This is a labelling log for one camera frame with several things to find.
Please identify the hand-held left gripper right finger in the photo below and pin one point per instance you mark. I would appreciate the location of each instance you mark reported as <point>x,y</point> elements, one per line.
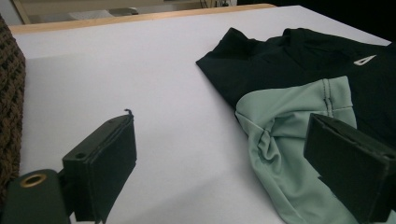
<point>348,165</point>

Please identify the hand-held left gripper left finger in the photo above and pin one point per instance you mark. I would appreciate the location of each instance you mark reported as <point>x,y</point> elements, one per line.
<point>106,161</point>

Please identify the black and green shirt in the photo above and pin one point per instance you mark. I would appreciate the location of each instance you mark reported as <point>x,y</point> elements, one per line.
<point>280,130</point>

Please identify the brown wicker basket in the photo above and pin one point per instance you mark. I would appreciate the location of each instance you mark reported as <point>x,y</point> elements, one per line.
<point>11,109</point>

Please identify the white table board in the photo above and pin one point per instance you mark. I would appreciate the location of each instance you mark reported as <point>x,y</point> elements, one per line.
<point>155,77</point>

